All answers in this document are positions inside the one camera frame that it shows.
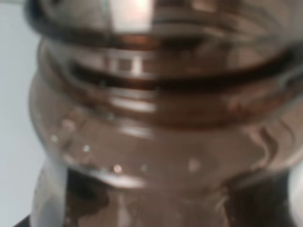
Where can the clear smoky plastic bottle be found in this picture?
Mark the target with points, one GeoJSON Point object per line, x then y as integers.
{"type": "Point", "coordinates": [167, 113]}

